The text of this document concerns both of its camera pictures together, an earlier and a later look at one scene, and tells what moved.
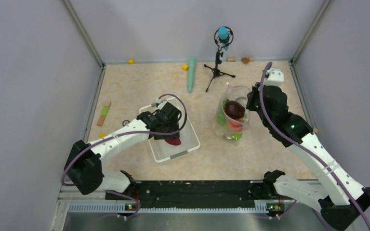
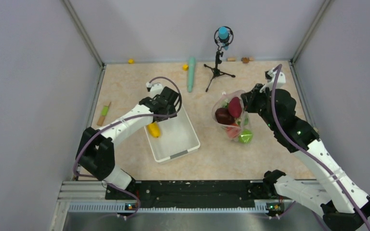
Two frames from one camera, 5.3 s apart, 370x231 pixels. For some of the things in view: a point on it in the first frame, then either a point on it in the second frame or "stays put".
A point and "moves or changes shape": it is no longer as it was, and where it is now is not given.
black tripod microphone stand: x=217 y=72 stays put
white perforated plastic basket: x=163 y=151 stays put
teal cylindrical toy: x=191 y=69 stays put
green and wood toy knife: x=104 y=111 stays put
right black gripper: x=252 y=95 stays put
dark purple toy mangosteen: x=234 y=109 -> x=223 y=116
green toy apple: x=237 y=136 -> x=245 y=136
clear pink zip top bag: x=232 y=120 moves or changes shape
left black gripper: x=163 y=136 -> x=172 y=110
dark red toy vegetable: x=174 y=141 -> x=235 y=107
